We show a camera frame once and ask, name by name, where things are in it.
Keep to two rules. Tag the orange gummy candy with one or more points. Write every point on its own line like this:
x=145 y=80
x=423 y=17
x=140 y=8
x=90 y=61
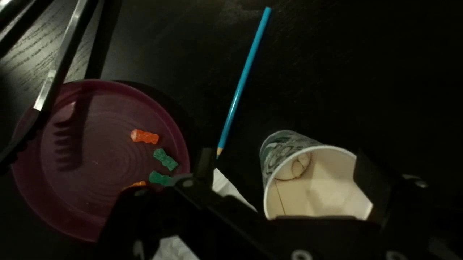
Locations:
x=145 y=138

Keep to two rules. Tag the crumpled white tissue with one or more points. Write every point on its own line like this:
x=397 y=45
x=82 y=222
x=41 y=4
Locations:
x=226 y=188

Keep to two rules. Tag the metal kitchen tongs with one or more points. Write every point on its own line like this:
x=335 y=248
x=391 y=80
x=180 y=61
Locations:
x=59 y=82

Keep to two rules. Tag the green gummy candy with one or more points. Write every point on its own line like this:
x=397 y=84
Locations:
x=166 y=160
x=161 y=180

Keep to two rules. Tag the white printed paper cup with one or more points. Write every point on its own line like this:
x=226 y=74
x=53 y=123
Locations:
x=319 y=188

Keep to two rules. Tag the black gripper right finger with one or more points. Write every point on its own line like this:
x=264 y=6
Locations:
x=378 y=193

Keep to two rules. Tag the blue pencil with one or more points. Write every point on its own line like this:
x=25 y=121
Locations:
x=244 y=77

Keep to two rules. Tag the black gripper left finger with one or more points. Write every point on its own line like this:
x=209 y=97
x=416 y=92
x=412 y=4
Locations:
x=208 y=178

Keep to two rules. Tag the purple plastic plate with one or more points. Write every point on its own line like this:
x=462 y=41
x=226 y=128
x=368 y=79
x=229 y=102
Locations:
x=96 y=183

